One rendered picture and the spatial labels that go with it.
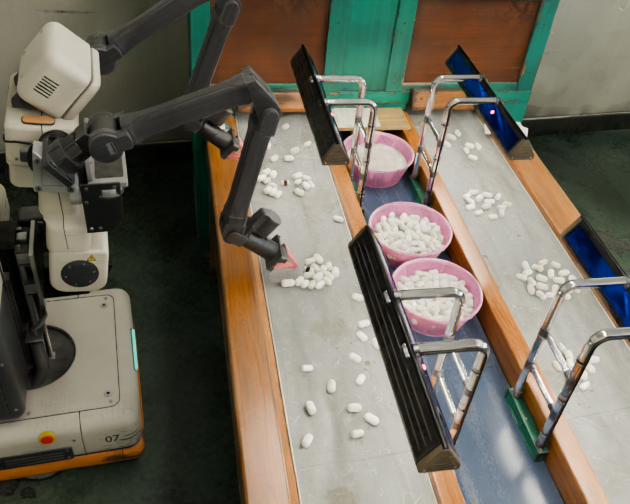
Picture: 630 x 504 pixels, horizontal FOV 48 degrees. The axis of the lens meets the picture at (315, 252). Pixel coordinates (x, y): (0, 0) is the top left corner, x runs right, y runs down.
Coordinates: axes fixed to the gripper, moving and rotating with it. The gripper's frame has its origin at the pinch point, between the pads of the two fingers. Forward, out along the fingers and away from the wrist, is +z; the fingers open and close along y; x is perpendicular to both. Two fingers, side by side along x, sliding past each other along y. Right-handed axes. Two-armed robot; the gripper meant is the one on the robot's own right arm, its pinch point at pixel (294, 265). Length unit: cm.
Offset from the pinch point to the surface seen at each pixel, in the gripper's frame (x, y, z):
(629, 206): -71, 115, 205
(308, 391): 3.3, -44.1, -1.1
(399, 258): -19.1, 4.1, 27.7
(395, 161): -27, 57, 38
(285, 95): -12, 84, 1
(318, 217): -5.7, 24.6, 10.2
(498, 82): -69, 89, 66
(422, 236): -25.7, 13.8, 35.5
